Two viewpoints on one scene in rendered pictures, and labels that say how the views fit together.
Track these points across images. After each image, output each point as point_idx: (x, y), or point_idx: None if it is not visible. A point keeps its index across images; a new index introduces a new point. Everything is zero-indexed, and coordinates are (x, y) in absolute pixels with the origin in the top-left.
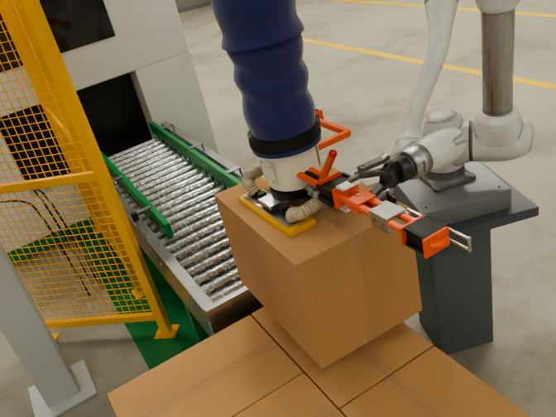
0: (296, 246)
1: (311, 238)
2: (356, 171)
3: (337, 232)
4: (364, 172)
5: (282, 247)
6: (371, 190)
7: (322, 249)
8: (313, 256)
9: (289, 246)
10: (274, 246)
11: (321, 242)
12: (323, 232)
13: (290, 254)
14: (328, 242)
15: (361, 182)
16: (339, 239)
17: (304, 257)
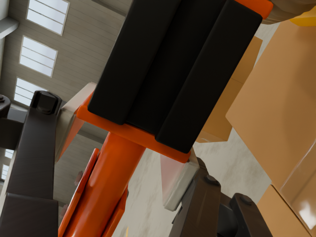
0: (269, 70)
1: (289, 79)
2: (33, 96)
3: (310, 130)
4: (17, 143)
5: (269, 48)
6: (184, 216)
7: (248, 136)
8: (236, 132)
9: (269, 59)
10: (277, 27)
11: (270, 117)
12: (315, 88)
13: (248, 82)
14: (270, 133)
15: (58, 160)
16: (274, 160)
17: (235, 115)
